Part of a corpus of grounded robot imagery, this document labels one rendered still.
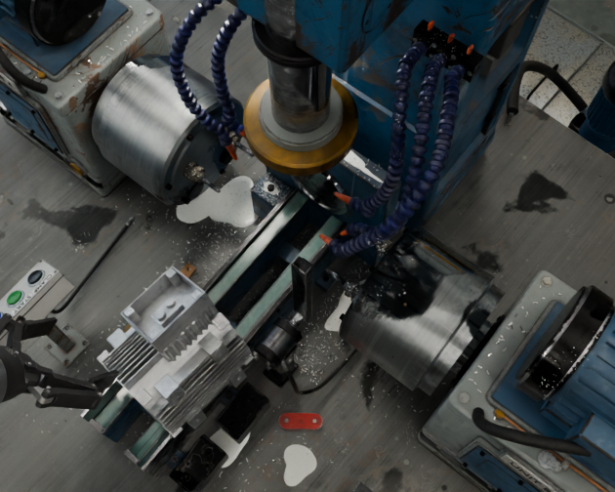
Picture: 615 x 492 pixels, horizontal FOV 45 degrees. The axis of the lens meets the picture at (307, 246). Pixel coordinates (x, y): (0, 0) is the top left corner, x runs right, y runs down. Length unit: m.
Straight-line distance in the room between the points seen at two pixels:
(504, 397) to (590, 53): 1.54
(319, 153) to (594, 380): 0.50
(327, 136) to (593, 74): 1.48
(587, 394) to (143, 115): 0.89
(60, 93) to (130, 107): 0.13
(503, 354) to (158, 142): 0.71
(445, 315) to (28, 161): 1.07
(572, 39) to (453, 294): 1.45
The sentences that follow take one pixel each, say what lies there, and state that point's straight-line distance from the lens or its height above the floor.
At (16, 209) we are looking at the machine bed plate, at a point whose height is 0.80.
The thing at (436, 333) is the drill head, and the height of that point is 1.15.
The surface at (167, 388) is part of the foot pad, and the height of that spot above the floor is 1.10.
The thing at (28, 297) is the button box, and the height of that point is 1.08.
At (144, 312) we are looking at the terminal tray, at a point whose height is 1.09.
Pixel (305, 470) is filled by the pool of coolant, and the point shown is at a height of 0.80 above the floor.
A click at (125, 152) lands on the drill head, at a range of 1.46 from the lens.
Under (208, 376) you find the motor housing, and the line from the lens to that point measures 1.31.
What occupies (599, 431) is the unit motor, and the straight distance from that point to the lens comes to 1.10.
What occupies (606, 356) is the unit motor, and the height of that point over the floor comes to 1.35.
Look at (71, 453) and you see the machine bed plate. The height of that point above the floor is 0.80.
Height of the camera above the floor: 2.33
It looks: 67 degrees down
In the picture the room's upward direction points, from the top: straight up
